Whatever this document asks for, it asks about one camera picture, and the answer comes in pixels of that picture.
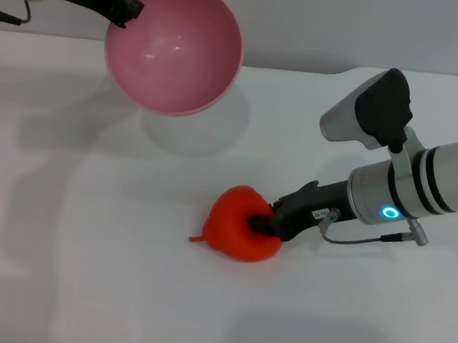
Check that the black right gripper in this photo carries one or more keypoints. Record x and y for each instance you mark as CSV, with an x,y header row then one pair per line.
x,y
311,209

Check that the soft orange toy fruit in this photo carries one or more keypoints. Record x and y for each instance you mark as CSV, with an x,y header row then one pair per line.
x,y
231,225

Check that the pink plastic bowl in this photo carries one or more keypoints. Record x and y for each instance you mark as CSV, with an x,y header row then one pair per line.
x,y
176,51

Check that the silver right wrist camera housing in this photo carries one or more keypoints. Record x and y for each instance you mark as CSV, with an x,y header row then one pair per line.
x,y
366,108

